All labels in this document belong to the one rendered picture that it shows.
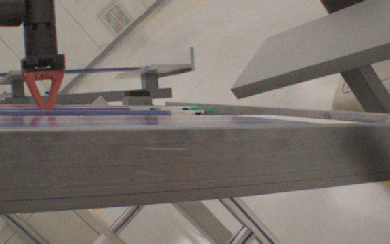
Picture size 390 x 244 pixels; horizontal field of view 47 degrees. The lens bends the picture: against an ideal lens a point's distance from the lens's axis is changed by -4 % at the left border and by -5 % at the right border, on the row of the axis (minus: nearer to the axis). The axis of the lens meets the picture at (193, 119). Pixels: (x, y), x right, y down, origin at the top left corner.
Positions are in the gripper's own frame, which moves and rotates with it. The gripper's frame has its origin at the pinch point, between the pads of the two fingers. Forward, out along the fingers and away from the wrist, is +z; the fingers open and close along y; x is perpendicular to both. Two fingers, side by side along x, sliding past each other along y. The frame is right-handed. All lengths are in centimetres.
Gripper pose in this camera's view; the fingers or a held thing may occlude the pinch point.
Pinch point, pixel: (46, 109)
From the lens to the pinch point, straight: 84.3
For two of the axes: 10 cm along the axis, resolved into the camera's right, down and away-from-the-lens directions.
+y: 4.4, 0.6, -9.0
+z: 0.7, 9.9, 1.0
